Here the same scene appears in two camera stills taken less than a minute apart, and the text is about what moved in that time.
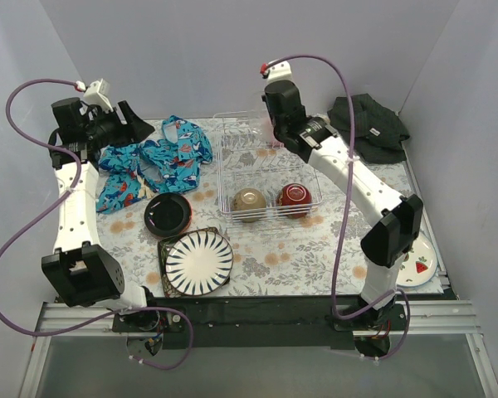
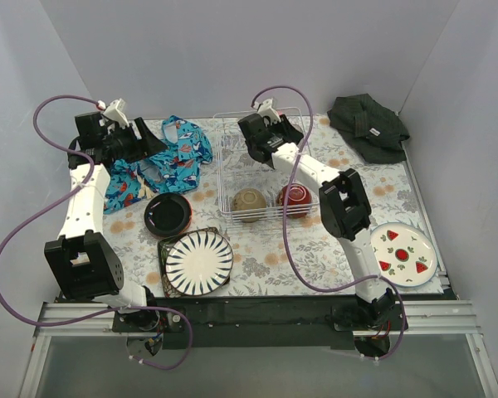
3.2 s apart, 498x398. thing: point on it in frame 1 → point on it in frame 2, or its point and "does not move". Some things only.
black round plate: (168, 214) does not move
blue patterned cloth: (129, 172) does not move
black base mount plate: (294, 322) does not move
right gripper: (275, 129) → (288, 130)
